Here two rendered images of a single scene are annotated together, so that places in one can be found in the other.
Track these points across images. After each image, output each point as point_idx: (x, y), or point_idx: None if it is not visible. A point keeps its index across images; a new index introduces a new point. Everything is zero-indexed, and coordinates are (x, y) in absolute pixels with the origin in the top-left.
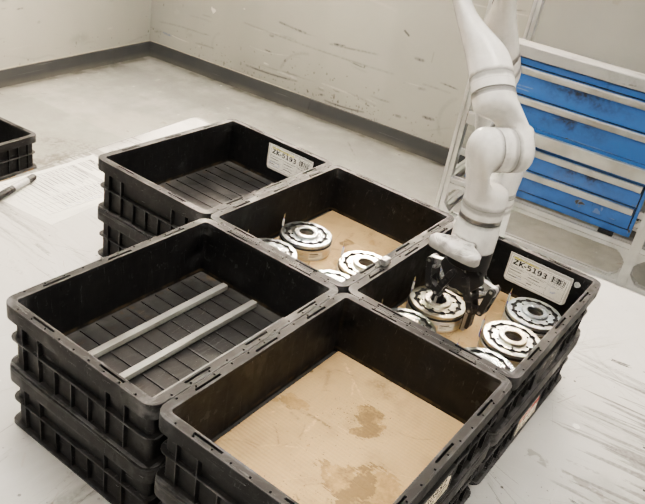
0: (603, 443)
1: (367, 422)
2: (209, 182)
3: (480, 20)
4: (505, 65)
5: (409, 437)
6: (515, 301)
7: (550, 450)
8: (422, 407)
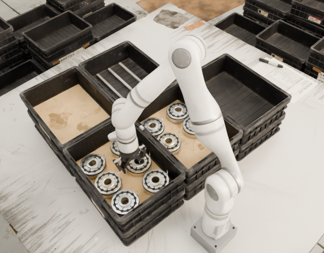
0: (83, 246)
1: (83, 127)
2: (253, 103)
3: (159, 70)
4: (136, 87)
5: (74, 137)
6: (134, 196)
7: (86, 219)
8: None
